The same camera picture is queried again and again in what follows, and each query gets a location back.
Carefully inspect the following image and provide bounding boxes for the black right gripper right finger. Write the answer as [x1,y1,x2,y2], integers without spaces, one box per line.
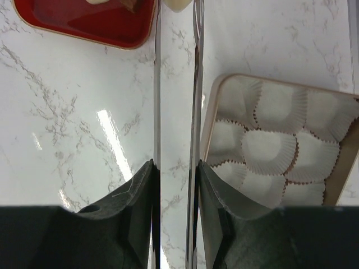
[198,162,358,268]

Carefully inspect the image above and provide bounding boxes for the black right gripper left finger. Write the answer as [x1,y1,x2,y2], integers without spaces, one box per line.
[1,161,154,268]

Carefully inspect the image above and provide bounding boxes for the steel tongs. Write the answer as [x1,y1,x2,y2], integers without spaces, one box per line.
[151,1,205,268]

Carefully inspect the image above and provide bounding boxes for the white heart chocolate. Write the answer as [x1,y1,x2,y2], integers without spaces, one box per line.
[163,0,192,12]
[86,0,109,5]

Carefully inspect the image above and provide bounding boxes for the beige chocolate box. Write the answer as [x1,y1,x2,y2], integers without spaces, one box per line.
[201,73,358,208]

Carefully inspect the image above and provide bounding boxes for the brown square chocolate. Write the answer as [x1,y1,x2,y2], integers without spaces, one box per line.
[119,0,143,13]

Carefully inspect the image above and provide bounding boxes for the white paper cup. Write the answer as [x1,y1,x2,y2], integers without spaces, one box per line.
[212,162,247,190]
[241,130,297,175]
[305,90,358,143]
[206,120,246,166]
[280,182,325,206]
[217,76,263,128]
[240,170,286,208]
[286,132,340,183]
[255,83,307,134]

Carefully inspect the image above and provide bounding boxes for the red square tray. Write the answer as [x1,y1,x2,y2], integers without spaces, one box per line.
[12,1,156,50]

